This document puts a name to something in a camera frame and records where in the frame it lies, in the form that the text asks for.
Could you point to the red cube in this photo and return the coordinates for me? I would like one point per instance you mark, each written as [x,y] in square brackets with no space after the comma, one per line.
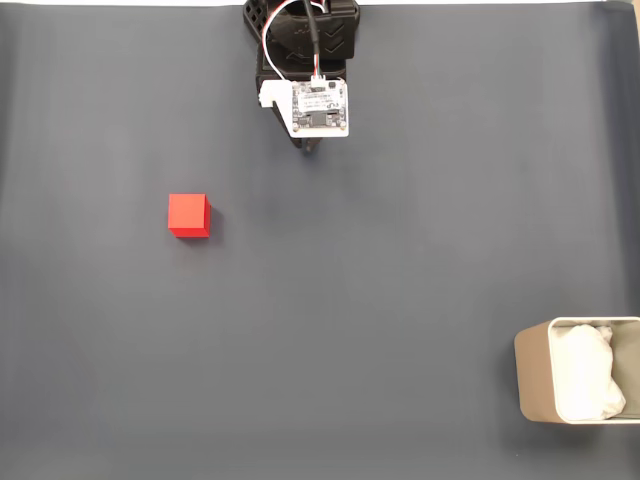
[187,212]

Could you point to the dark grey table mat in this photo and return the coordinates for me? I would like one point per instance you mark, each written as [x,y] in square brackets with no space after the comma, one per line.
[350,300]

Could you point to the white crumpled paper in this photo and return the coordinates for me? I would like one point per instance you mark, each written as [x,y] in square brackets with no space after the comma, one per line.
[585,370]

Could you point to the white camera board mount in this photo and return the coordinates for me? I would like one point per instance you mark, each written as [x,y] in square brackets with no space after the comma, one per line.
[320,107]

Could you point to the beige metal box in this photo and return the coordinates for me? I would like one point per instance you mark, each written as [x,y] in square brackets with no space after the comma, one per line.
[532,370]

